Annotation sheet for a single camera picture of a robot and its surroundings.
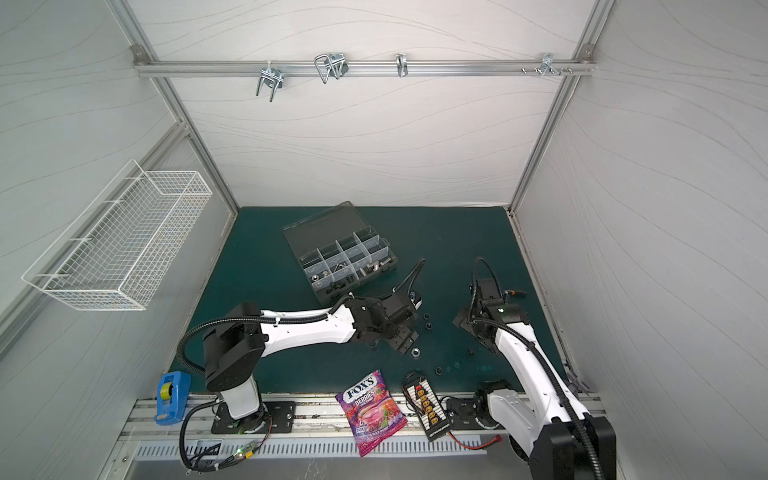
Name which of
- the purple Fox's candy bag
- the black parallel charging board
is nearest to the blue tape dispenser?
the purple Fox's candy bag

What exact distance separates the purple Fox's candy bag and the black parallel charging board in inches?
1.6

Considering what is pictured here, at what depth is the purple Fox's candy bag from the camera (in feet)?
2.34

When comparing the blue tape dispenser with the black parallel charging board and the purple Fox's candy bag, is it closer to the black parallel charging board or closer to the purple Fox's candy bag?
the purple Fox's candy bag

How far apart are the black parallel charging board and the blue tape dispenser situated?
1.90ft

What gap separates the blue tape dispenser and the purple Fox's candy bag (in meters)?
0.40

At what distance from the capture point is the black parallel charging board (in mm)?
721

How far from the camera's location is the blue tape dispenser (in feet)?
2.40
